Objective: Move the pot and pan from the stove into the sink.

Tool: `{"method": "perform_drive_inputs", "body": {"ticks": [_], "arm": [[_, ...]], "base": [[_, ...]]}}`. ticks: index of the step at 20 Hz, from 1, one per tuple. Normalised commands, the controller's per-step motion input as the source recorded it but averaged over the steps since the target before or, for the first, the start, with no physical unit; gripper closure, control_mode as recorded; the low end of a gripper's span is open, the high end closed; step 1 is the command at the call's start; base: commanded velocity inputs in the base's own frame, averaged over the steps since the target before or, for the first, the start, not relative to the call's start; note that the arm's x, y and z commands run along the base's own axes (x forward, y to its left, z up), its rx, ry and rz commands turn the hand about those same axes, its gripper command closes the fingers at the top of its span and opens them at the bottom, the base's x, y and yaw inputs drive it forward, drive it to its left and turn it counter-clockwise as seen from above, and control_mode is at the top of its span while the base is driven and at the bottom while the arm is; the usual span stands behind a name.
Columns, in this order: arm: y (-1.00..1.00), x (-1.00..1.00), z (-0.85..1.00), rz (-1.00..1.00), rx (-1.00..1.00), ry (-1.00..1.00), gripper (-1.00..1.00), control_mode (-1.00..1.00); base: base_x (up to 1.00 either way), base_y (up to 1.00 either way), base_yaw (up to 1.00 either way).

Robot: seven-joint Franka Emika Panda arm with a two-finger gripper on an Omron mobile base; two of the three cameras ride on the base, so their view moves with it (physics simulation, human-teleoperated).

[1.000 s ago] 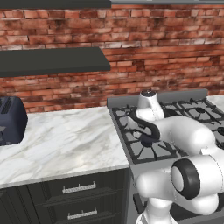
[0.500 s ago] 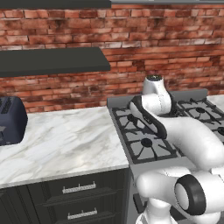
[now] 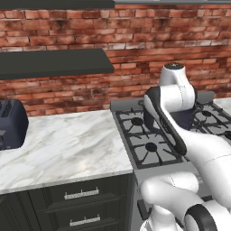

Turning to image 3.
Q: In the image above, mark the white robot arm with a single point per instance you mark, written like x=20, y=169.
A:
x=180, y=93

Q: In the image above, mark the black drawer front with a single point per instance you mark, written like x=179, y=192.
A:
x=114, y=189
x=114, y=221

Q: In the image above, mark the black wall shelf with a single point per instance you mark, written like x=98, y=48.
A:
x=54, y=63

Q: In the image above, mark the dark navy pot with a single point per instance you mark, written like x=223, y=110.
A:
x=184, y=118

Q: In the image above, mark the black wall cupboard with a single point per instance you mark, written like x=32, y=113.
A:
x=54, y=3

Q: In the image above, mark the dark navy toaster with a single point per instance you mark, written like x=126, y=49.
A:
x=12, y=126

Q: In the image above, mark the grey gas stove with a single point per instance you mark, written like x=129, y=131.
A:
x=144, y=138

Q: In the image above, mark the black cupboard door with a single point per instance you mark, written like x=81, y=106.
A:
x=13, y=213

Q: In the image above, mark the grey extractor hood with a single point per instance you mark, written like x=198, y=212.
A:
x=174, y=1

